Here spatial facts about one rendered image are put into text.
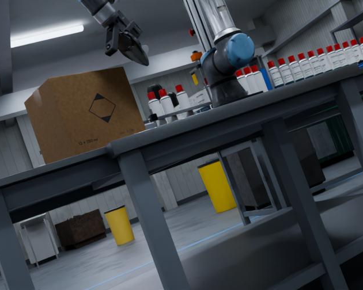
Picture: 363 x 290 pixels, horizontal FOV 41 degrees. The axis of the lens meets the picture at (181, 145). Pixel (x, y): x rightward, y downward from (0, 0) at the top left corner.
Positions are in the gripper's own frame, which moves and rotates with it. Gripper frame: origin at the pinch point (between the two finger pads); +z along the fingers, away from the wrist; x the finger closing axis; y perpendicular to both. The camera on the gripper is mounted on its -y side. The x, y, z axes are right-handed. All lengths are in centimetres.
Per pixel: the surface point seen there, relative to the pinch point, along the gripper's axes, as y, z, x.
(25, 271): -84, 8, 4
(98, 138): -32.7, 4.7, 8.1
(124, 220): 266, 256, 510
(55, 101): -32.6, -13.8, 10.3
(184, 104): 33, 34, 29
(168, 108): 26, 30, 32
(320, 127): 507, 375, 272
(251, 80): 68, 54, 16
